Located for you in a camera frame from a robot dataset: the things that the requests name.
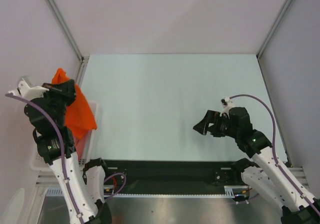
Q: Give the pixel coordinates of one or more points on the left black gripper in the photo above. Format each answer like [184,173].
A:
[66,89]

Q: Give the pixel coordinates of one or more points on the left aluminium frame post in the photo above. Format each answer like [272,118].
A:
[83,60]

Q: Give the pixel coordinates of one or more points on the pink t shirt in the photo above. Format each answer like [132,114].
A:
[81,144]

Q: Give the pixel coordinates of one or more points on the orange t shirt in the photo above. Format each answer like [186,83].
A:
[79,117]

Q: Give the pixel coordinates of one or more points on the right aluminium frame post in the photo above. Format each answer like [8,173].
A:
[277,22]

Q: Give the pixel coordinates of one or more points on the white plastic basket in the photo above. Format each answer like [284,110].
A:
[37,162]

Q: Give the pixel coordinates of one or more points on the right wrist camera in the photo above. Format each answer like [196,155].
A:
[227,104]

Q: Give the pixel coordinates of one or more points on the aluminium frame post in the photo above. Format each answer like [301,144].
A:
[83,60]
[277,22]

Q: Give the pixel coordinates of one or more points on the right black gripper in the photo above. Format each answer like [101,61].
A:
[211,117]

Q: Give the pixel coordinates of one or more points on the aluminium frame rail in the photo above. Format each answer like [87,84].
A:
[48,179]

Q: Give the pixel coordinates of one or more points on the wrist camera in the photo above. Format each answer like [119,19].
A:
[25,89]
[227,104]

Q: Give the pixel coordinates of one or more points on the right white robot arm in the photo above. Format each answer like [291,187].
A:
[262,169]

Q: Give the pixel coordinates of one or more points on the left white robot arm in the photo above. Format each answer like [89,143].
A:
[82,189]

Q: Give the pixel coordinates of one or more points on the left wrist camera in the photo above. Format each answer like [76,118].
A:
[25,89]

